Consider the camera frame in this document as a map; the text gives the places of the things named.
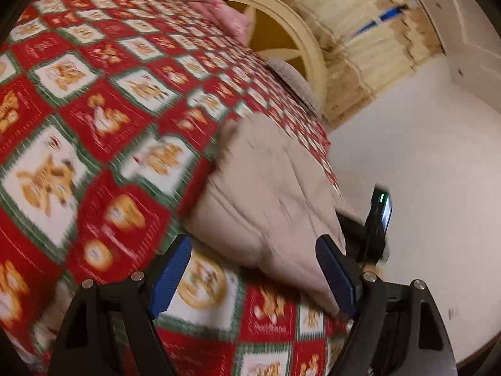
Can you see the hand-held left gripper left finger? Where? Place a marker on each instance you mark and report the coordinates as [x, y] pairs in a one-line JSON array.
[[172, 278]]

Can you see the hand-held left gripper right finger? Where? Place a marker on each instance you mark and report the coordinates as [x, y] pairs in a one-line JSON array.
[[336, 278]]

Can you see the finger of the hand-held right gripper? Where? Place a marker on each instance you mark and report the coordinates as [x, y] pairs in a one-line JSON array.
[[354, 235]]

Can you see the beige quilted puffer jacket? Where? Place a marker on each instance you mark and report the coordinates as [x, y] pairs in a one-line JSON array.
[[266, 203]]

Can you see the striped pillow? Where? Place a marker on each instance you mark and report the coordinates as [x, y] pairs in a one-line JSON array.
[[299, 84]]

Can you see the red bear-print bedspread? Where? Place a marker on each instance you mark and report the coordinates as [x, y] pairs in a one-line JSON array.
[[98, 105]]

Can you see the blue window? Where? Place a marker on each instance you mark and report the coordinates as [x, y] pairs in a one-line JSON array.
[[377, 20]]

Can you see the cream wooden headboard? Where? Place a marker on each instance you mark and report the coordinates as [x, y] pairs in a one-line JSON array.
[[285, 35]]

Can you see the pink pillow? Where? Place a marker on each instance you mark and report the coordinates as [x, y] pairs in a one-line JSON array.
[[225, 13]]

